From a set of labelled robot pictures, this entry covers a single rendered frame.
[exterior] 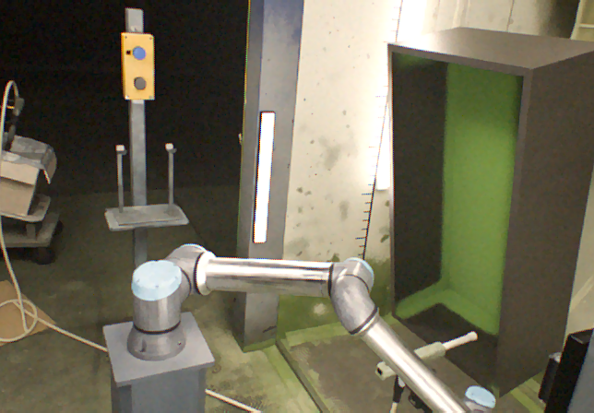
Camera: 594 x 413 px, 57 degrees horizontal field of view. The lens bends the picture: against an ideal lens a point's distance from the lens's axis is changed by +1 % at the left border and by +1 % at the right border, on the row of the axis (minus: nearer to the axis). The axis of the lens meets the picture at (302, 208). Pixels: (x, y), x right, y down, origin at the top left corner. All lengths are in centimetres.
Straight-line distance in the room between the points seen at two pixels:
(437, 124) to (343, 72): 54
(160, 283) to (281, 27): 121
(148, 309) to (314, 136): 119
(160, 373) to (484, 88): 152
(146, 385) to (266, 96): 128
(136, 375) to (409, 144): 129
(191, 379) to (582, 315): 195
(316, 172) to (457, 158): 67
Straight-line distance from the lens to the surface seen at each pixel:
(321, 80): 252
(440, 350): 221
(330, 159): 265
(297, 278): 176
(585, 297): 309
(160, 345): 185
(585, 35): 304
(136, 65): 241
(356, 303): 162
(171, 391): 190
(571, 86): 177
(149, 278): 177
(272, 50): 240
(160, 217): 248
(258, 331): 292
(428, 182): 234
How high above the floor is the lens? 177
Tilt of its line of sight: 22 degrees down
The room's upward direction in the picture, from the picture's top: 6 degrees clockwise
